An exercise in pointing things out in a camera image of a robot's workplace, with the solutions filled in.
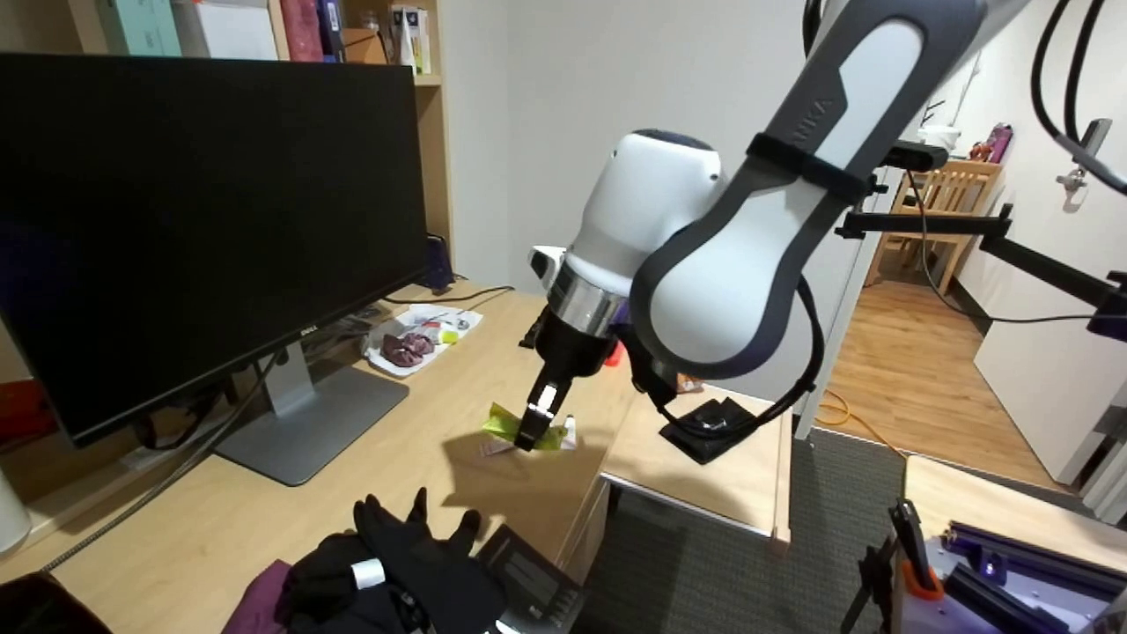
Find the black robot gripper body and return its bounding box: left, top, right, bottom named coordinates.
left=522, top=309, right=612, bottom=411

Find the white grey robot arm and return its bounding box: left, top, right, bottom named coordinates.
left=514, top=0, right=1030, bottom=453

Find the snack bag with picture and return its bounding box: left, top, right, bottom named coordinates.
left=362, top=303, right=484, bottom=377

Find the dark bottle behind monitor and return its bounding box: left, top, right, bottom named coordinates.
left=422, top=235, right=456, bottom=294

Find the black square dish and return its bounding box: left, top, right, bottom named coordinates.
left=664, top=397, right=761, bottom=467

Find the black calculator device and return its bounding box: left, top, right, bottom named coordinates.
left=475, top=524, right=586, bottom=634

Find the wooden side table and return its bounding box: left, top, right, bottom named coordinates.
left=598, top=397, right=793, bottom=543

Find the grey monitor stand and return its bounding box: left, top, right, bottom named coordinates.
left=219, top=343, right=406, bottom=487

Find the black glove pile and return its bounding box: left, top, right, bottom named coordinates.
left=276, top=491, right=503, bottom=634

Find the wooden bookshelf with books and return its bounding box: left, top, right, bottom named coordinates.
left=65, top=0, right=452, bottom=235

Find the purple cloth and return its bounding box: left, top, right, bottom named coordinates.
left=224, top=562, right=289, bottom=634

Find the large black computer monitor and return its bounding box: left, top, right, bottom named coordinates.
left=0, top=55, right=428, bottom=445

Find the wooden chair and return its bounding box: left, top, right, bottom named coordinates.
left=881, top=158, right=1003, bottom=289

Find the purple tool tray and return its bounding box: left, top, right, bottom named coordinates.
left=899, top=523, right=1127, bottom=634

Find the black camera tripod arm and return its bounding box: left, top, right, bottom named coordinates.
left=843, top=140, right=1127, bottom=343

